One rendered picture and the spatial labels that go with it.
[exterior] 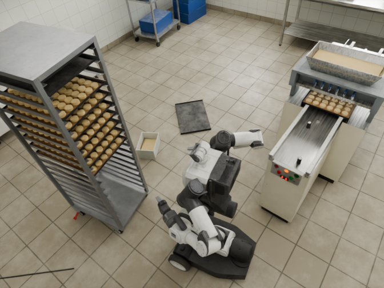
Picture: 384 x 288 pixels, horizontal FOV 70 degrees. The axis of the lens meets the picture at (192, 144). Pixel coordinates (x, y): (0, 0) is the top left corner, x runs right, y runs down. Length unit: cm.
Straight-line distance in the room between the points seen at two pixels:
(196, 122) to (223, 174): 218
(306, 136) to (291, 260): 110
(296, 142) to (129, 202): 169
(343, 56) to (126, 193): 235
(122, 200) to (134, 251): 50
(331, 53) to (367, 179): 147
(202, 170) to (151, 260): 139
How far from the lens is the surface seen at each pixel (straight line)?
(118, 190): 302
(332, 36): 533
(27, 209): 354
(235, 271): 250
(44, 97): 164
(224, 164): 160
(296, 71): 257
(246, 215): 290
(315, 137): 248
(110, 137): 221
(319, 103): 272
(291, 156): 229
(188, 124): 366
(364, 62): 267
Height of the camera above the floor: 256
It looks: 48 degrees down
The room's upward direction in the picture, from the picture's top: 6 degrees counter-clockwise
